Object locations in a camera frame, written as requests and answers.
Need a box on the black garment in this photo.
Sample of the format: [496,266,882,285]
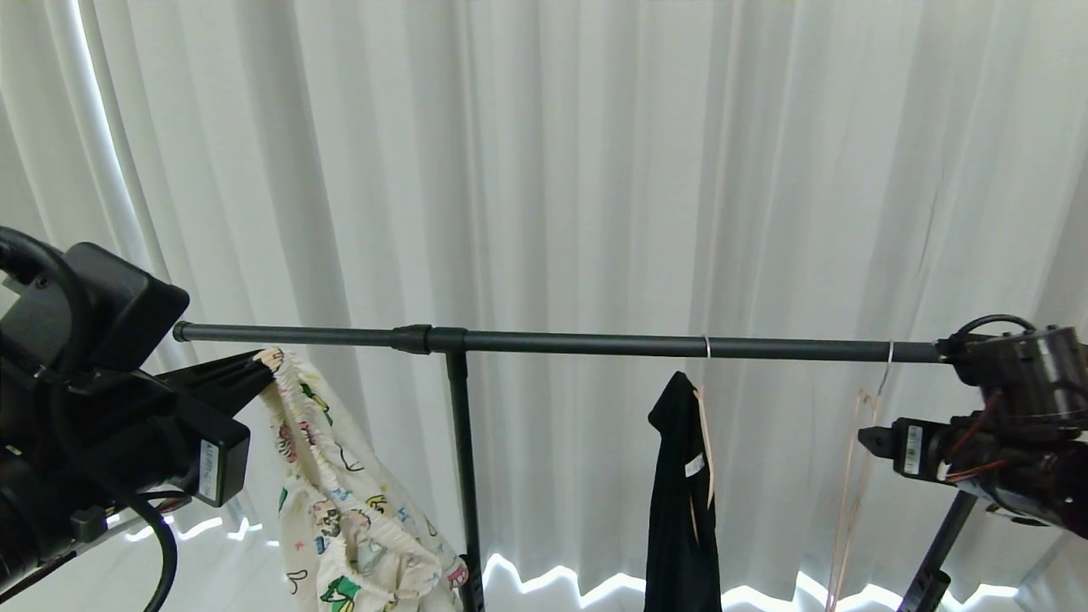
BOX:
[643,371,723,612]

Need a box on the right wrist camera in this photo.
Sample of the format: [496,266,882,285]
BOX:
[938,334,978,385]

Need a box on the cream printed garment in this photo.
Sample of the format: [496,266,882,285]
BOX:
[255,347,470,612]

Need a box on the black clothes rack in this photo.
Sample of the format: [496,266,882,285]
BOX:
[173,321,978,612]

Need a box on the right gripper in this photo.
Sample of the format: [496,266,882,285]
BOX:
[857,415,966,487]

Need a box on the white curtain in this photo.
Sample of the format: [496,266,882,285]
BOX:
[0,0,1088,606]

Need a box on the black cable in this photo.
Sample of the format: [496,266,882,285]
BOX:
[0,225,179,612]
[956,314,1038,339]

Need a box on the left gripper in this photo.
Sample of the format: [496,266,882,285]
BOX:
[85,395,252,509]

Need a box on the pink clothes hanger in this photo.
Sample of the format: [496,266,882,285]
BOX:
[690,336,717,545]
[823,340,896,612]

